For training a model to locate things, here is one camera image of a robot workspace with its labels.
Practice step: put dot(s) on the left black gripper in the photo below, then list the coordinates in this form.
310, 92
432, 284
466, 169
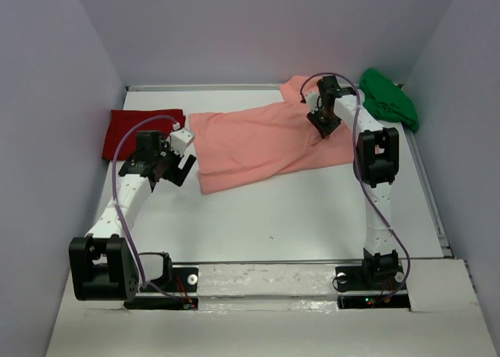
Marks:
166, 147

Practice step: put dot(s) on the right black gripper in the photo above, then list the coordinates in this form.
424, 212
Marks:
325, 129

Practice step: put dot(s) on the pink t-shirt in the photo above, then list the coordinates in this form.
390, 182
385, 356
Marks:
238, 148

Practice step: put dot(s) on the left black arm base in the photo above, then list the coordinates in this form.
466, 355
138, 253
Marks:
180, 294

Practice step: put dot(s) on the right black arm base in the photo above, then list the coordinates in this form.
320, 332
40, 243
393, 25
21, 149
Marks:
354, 291

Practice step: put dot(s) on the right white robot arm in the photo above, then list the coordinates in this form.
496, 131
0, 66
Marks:
375, 151

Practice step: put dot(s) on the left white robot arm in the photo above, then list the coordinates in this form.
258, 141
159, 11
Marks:
105, 264

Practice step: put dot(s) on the green t-shirt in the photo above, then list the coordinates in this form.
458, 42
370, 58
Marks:
386, 101

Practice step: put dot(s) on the white foam strip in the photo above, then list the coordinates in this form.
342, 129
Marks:
287, 280

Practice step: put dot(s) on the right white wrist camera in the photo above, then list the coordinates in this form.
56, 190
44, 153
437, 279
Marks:
313, 100

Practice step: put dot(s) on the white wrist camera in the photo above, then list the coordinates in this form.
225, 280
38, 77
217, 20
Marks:
180, 140
313, 100

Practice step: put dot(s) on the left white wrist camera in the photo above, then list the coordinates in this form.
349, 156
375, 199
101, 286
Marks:
180, 140

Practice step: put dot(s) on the back aluminium rail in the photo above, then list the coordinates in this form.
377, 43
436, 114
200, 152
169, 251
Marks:
203, 87

